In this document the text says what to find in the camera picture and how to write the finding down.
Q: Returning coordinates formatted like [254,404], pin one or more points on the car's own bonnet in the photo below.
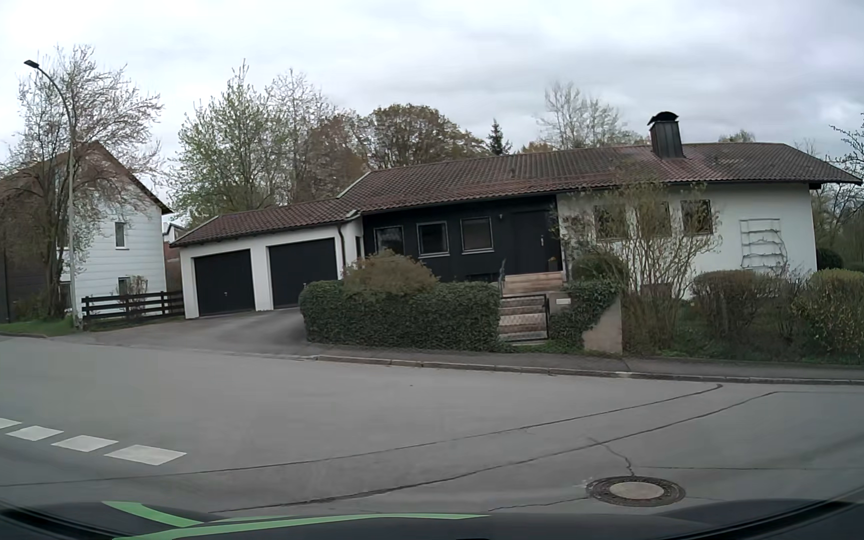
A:
[432,525]

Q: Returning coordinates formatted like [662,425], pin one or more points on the low concrete wall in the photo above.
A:
[603,330]

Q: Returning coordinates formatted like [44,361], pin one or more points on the grey asphalt road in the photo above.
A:
[372,412]

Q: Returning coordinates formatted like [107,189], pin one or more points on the grey lamp post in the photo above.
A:
[70,225]

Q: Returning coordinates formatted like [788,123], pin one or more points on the dark green clipped hedge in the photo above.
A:
[402,315]

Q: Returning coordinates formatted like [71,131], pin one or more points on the white and brown house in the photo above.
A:
[124,255]

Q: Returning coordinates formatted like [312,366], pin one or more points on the grass verge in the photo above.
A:
[19,327]

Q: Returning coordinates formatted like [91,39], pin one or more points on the road markings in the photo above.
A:
[145,454]

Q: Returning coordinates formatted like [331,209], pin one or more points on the white house with brown roof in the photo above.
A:
[732,202]

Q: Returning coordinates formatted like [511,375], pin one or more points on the row of bushes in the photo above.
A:
[814,307]

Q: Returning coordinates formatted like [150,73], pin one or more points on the dark wooden fence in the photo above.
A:
[132,306]

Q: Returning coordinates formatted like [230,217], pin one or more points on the stone steps with railing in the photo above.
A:
[523,307]

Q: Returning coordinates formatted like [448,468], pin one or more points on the bare leafless shrub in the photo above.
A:
[649,240]

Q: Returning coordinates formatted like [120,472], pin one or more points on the asphalt driveway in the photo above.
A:
[214,330]

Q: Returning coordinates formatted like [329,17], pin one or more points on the group of tall trees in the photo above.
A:
[282,150]

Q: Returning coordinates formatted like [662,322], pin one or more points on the grey pavement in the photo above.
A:
[627,366]

